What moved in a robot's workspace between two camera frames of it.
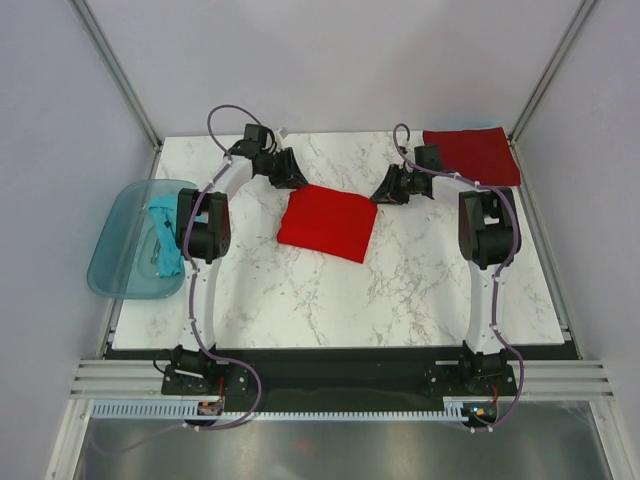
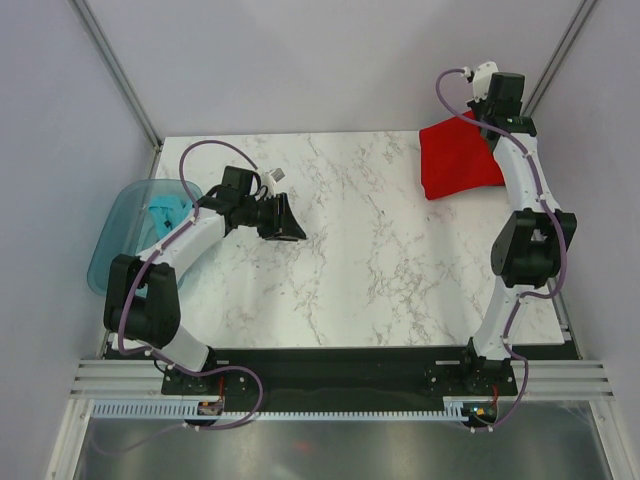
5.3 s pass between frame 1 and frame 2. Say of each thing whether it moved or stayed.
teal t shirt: stayed
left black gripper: moved
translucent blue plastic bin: stayed
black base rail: stayed
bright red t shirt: moved
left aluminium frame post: stayed
